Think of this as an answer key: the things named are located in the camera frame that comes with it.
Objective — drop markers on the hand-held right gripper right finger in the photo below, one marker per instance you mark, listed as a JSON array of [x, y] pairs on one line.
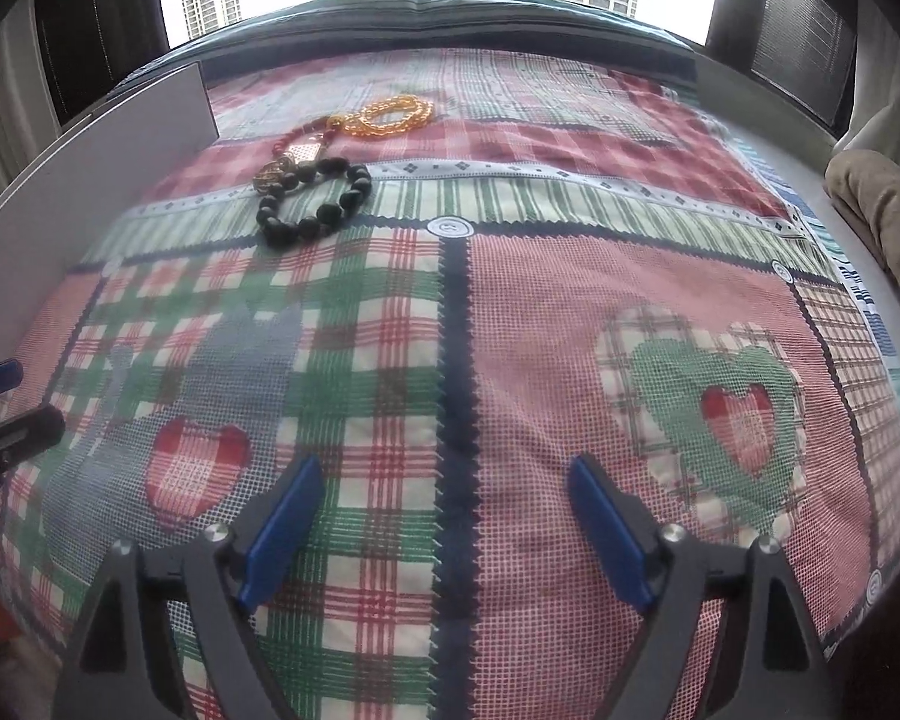
[[611, 532]]

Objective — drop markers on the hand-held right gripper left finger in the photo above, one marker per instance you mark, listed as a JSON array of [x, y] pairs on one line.
[[281, 532]]

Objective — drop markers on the white drawer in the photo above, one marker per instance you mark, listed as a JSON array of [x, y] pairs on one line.
[[82, 187]]

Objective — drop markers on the patchwork plaid blanket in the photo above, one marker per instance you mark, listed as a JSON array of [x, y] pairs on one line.
[[540, 315]]

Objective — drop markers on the white curtain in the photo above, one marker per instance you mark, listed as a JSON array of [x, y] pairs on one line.
[[892, 90], [7, 90]]

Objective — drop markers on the round gold charm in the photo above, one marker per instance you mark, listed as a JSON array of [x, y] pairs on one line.
[[270, 174]]

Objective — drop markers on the dark window panel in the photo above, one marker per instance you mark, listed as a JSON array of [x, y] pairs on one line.
[[787, 30], [97, 30]]

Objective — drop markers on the beige pillow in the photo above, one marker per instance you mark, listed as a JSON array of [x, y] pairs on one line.
[[877, 210]]

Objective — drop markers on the teal striped cushion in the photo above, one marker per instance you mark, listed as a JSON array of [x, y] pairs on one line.
[[420, 22]]

